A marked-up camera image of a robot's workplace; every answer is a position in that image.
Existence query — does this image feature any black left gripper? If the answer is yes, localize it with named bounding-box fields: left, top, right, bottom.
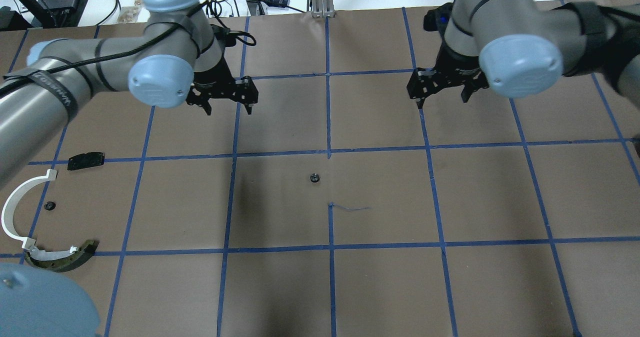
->
left=186, top=59, right=259, bottom=116

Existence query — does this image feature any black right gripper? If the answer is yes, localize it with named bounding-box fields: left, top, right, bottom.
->
left=406, top=44, right=489, bottom=110

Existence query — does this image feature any dark helical gear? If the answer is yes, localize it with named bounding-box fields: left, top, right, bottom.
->
left=310, top=173, right=321, bottom=184

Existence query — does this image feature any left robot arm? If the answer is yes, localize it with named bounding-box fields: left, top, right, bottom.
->
left=1, top=0, right=258, bottom=337

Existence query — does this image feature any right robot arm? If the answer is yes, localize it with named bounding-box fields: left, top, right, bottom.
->
left=406, top=0, right=640, bottom=109

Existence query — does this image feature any small black flat part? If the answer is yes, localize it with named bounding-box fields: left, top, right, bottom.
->
left=67, top=151, right=106, bottom=171

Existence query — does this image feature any black device on stand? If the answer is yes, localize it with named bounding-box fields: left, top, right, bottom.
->
left=13, top=0, right=89, bottom=28

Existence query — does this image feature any olive green brake shoe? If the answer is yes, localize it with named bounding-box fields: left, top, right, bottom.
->
left=25, top=239, right=99, bottom=273

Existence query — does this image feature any white curved plastic arc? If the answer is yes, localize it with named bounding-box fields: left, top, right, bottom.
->
left=1, top=169, right=59, bottom=250

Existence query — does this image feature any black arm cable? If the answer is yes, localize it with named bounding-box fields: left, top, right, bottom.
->
left=0, top=0, right=257, bottom=98

